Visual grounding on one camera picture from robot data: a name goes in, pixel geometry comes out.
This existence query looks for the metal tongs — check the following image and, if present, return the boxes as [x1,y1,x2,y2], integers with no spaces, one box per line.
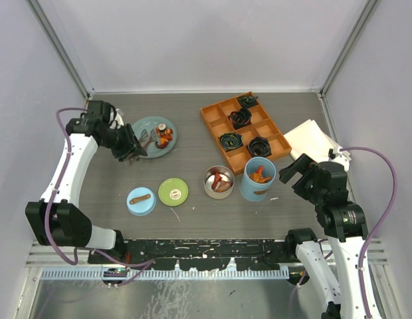
[126,129,157,165]

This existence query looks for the grey-blue plate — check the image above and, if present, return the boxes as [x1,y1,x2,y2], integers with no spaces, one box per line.
[132,116,178,159]

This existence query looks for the white folded cloth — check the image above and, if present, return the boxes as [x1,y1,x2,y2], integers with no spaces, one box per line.
[284,120,351,171]

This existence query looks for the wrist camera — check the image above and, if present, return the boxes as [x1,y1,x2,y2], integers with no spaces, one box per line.
[84,100,124,129]
[317,147,350,194]

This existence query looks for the rolled black tie right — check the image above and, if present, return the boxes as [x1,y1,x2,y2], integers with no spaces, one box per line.
[247,136,272,158]

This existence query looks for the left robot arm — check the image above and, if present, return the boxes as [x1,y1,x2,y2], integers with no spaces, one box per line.
[25,116,146,265]

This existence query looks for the slotted cable duct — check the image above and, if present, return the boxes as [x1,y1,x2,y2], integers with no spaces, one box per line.
[41,266,290,280]

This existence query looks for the blue lid with strap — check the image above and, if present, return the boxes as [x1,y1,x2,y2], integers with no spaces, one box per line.
[126,187,156,216]

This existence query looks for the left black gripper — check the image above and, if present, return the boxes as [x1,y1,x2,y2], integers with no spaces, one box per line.
[101,124,147,162]

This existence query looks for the green round lid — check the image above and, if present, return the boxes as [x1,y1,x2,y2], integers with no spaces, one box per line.
[158,177,189,207]

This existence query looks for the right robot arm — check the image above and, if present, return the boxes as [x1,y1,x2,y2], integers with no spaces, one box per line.
[279,154,381,318]

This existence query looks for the rolled dark tie top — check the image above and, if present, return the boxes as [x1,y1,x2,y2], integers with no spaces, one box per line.
[237,94,258,108]

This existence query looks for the orange wooden compartment tray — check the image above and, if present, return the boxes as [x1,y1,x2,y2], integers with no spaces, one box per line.
[200,92,292,175]

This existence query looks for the rolled dark tie middle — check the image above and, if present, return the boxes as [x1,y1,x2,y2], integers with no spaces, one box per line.
[228,108,252,130]

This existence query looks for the silver metal bowl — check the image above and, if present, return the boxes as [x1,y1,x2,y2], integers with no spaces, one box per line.
[203,165,235,199]

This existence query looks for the blue cylindrical lunch container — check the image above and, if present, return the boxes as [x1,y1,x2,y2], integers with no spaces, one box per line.
[240,157,276,201]

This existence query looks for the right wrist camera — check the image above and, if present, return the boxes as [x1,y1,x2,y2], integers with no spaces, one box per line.
[317,147,350,194]

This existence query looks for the pile of food pieces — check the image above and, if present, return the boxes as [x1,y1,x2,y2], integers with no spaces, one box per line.
[155,123,173,150]

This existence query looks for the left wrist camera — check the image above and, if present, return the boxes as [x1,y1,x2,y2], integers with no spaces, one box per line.
[84,100,124,129]

